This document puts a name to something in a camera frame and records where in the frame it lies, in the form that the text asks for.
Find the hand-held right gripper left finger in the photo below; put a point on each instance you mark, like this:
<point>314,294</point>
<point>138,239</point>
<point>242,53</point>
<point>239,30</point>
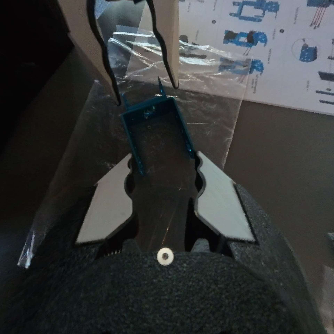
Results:
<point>109,208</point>

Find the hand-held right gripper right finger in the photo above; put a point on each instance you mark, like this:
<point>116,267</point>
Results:
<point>221,206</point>

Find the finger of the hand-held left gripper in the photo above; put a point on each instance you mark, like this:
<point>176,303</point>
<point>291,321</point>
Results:
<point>83,34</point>
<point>169,31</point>

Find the blue metal bracket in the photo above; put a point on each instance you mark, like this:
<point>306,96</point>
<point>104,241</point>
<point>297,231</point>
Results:
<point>135,113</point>

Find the clear plastic bag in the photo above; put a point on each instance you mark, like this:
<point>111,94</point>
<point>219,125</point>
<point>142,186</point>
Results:
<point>214,125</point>

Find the assembly instruction sheet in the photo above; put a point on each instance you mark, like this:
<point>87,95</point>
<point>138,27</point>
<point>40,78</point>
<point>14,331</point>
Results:
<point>287,78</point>

